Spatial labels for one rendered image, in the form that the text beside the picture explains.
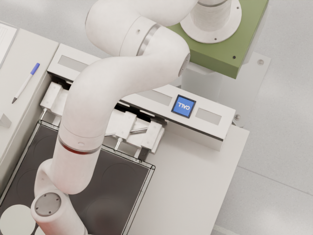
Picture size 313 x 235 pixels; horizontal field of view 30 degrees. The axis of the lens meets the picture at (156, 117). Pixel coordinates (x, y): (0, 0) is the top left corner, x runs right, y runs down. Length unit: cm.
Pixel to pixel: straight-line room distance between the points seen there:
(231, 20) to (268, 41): 104
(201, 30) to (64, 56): 42
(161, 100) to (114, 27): 55
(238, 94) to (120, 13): 158
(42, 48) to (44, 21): 115
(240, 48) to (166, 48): 68
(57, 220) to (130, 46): 41
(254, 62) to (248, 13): 95
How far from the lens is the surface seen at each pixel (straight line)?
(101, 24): 116
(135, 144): 171
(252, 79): 272
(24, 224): 169
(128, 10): 118
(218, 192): 174
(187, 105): 165
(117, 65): 109
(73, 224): 134
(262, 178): 261
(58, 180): 121
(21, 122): 171
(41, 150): 172
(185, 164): 175
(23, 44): 177
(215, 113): 165
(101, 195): 167
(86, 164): 117
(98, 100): 107
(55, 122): 179
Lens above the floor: 253
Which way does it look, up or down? 73 degrees down
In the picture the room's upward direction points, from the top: 5 degrees counter-clockwise
